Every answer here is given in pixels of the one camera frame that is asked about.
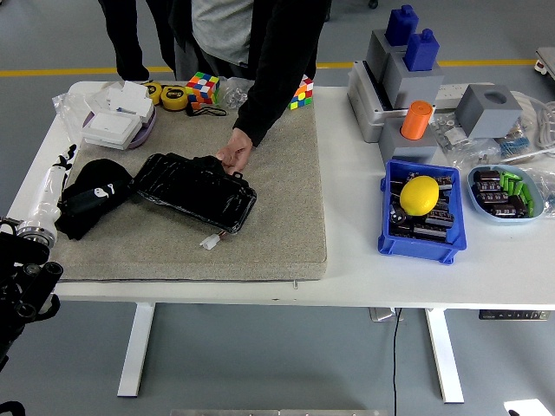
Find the person's hand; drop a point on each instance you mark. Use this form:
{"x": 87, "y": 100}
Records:
{"x": 236, "y": 151}

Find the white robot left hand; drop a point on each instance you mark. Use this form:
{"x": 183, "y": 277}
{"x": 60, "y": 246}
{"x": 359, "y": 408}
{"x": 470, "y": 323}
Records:
{"x": 50, "y": 195}

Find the black rag with white print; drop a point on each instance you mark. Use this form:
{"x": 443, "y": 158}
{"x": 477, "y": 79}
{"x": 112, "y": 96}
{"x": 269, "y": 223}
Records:
{"x": 99, "y": 173}

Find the black glossy panel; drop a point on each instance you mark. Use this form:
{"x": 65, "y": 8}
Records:
{"x": 195, "y": 195}

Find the person's forearm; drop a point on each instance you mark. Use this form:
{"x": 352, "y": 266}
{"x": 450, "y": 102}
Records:
{"x": 266, "y": 104}

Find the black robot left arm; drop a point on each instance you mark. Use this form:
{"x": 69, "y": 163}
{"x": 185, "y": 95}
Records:
{"x": 21, "y": 286}

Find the black table control panel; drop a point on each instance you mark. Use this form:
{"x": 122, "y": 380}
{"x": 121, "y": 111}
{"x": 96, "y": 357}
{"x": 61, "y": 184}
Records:
{"x": 511, "y": 315}

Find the clear bag of metal parts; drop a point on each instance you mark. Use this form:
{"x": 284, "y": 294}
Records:
{"x": 234, "y": 93}

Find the colourful puzzle cube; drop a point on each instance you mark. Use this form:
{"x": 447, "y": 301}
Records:
{"x": 203, "y": 89}
{"x": 302, "y": 95}

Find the grey-brown mat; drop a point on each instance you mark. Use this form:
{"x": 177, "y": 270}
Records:
{"x": 269, "y": 225}

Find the yellow tape measure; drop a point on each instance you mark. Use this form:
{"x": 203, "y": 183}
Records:
{"x": 154, "y": 92}
{"x": 173, "y": 97}

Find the purple bowl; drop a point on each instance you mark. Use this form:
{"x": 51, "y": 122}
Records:
{"x": 147, "y": 130}

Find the open white carton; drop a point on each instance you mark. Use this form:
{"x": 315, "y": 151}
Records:
{"x": 126, "y": 97}

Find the grey block holding orange cylinder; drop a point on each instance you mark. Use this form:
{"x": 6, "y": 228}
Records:
{"x": 407, "y": 149}

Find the grey block holding blue bottle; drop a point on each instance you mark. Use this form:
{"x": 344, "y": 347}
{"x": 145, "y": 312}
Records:
{"x": 412, "y": 86}
{"x": 377, "y": 52}

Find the white table leg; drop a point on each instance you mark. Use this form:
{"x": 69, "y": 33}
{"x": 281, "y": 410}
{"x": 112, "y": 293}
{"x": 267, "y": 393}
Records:
{"x": 446, "y": 359}
{"x": 136, "y": 346}

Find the orange cylinder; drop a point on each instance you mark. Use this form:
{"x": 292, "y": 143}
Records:
{"x": 416, "y": 121}

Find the yellow lemon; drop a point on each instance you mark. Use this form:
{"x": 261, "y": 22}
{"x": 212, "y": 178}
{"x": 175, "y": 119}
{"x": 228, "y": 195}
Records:
{"x": 418, "y": 195}

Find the blue bottle-shaped block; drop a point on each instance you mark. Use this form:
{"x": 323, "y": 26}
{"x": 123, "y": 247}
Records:
{"x": 401, "y": 26}
{"x": 422, "y": 52}

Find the clear bag of small parts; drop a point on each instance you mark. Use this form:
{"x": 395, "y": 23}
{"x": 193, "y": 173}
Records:
{"x": 451, "y": 138}

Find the grey box under table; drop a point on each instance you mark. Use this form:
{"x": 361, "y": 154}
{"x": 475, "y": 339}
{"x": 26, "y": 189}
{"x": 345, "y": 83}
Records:
{"x": 383, "y": 314}

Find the blue plastic bin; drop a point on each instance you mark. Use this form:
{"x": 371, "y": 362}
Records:
{"x": 455, "y": 242}

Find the light blue bowl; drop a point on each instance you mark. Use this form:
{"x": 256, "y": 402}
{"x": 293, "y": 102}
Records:
{"x": 473, "y": 197}

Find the grey block with round hole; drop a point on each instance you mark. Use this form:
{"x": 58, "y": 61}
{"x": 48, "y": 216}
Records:
{"x": 485, "y": 119}

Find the green cylindrical battery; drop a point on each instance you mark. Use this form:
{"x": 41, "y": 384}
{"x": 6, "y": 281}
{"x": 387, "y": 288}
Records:
{"x": 506, "y": 181}
{"x": 528, "y": 199}
{"x": 519, "y": 188}

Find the bundle of blue resistors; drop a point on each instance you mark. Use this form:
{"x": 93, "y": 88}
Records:
{"x": 513, "y": 145}

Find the crumpled clear plastic bag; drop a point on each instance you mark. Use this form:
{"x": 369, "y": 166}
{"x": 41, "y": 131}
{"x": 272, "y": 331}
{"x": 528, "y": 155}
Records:
{"x": 546, "y": 182}

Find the white square switch box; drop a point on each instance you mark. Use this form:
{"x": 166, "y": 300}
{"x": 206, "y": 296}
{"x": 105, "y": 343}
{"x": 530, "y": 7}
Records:
{"x": 108, "y": 125}

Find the light grey enclosure box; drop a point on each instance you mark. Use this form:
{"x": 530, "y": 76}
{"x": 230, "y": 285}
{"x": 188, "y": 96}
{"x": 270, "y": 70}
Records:
{"x": 364, "y": 112}

